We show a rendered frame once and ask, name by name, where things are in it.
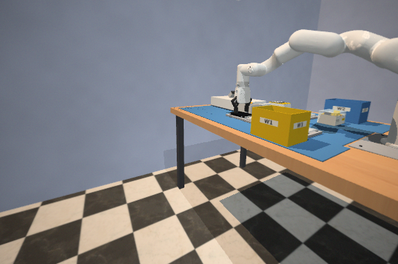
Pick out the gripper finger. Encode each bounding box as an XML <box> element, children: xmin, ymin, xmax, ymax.
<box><xmin>231</xmin><ymin>96</ymin><xmax>239</xmax><ymax>114</ymax></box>
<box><xmin>244</xmin><ymin>98</ymin><xmax>252</xmax><ymax>112</ymax></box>

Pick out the yellow open-top bin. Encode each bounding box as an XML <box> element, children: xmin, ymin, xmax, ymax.
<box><xmin>250</xmin><ymin>105</ymin><xmax>311</xmax><ymax>147</ymax></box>

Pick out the blue rectangular mat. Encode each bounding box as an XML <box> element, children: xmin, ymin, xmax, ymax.
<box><xmin>179</xmin><ymin>105</ymin><xmax>390</xmax><ymax>162</ymax></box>

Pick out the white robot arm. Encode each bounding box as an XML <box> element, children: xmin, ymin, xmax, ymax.
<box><xmin>236</xmin><ymin>30</ymin><xmax>398</xmax><ymax>149</ymax></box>

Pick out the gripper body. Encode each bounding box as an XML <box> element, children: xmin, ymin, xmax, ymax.
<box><xmin>234</xmin><ymin>86</ymin><xmax>250</xmax><ymax>104</ymax></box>

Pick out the blue bin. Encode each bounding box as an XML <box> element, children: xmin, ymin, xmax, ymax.
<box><xmin>324</xmin><ymin>98</ymin><xmax>371</xmax><ymax>124</ymax></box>

